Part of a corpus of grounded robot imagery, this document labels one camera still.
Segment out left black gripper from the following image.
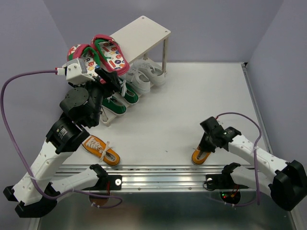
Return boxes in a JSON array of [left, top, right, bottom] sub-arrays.
[[70, 67, 122, 127]]

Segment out green sneaker one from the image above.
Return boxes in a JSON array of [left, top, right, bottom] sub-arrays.
[[102, 96, 127, 116], [118, 78, 139, 105]]

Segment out pink slipper one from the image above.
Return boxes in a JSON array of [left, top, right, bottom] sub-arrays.
[[91, 34, 130, 76], [67, 44, 101, 77]]

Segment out white sneaker one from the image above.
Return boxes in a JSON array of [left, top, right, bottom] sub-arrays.
[[122, 68, 151, 94]]

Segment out orange sneaker one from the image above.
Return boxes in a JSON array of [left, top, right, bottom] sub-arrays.
[[191, 146, 211, 165], [82, 135, 120, 166]]

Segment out white sneaker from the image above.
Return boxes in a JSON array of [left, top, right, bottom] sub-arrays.
[[133, 59, 165, 86]]

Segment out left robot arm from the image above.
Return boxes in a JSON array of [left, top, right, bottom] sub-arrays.
[[3, 68, 121, 218]]

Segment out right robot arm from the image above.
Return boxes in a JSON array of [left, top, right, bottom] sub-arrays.
[[192, 116, 307, 211]]

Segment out white two-tier shoe shelf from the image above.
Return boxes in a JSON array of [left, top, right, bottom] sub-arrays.
[[61, 15, 171, 127]]

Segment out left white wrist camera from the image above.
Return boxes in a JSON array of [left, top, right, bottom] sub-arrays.
[[55, 58, 94, 85]]

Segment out aluminium mounting rail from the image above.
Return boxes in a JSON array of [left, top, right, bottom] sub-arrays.
[[43, 165, 274, 194]]

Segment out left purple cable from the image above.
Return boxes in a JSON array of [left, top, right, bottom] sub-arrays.
[[1, 69, 123, 208]]

